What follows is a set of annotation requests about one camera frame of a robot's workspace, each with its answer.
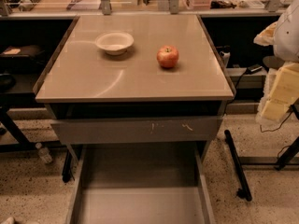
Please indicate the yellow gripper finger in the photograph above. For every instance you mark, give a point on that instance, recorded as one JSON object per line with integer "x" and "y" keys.
{"x": 280, "y": 91}

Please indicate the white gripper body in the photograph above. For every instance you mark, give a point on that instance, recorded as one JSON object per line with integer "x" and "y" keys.
{"x": 288, "y": 36}

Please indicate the red apple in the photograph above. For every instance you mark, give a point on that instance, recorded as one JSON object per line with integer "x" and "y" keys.
{"x": 167, "y": 56}

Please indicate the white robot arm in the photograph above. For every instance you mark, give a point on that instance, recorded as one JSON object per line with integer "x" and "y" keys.
{"x": 286, "y": 36}

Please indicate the closed top drawer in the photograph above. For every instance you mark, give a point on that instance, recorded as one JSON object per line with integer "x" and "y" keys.
{"x": 136, "y": 130}

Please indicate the grey drawer cabinet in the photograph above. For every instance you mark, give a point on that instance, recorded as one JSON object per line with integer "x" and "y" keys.
{"x": 86, "y": 83}

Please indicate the open middle drawer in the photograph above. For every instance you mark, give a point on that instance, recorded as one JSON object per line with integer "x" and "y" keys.
{"x": 140, "y": 184}

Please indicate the black power adapter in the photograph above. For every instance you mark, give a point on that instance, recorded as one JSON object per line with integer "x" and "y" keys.
{"x": 253, "y": 69}

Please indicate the white paper bowl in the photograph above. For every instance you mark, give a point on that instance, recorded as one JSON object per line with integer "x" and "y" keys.
{"x": 115, "y": 42}

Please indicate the plastic water bottle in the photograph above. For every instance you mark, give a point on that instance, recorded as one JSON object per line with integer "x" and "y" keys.
{"x": 44, "y": 153}

